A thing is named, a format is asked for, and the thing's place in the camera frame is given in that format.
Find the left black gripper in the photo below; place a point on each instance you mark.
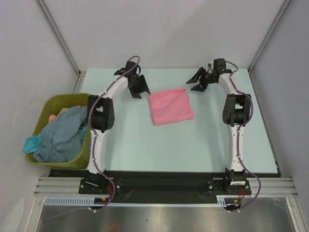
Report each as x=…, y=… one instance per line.
x=143, y=87

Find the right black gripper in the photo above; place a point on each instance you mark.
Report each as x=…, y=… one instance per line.
x=202, y=72

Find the pink t shirt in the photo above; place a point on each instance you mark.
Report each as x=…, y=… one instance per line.
x=170, y=106

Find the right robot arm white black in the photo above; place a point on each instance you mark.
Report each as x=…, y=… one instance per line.
x=237, y=112

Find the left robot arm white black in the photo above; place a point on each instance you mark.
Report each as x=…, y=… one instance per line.
x=101, y=117

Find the olive green plastic bin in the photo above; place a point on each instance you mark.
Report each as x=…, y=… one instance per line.
x=53, y=106

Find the peach t shirt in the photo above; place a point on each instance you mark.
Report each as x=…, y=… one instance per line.
x=54, y=117

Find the grey blue t shirt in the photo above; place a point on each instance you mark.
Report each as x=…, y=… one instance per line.
x=62, y=138

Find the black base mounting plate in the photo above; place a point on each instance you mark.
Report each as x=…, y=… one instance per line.
x=157, y=185

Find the turquoise t shirt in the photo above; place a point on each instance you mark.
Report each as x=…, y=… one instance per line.
x=32, y=144

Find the right aluminium frame post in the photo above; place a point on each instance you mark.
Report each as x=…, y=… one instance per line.
x=270, y=32

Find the aluminium frame post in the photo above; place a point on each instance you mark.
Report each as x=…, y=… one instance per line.
x=270, y=32
x=57, y=34

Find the left aluminium frame post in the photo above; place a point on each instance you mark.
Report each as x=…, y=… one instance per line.
x=57, y=34

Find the white slotted cable duct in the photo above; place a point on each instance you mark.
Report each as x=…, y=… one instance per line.
x=85, y=201

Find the aluminium front rail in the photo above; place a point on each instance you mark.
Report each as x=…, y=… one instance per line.
x=69, y=186

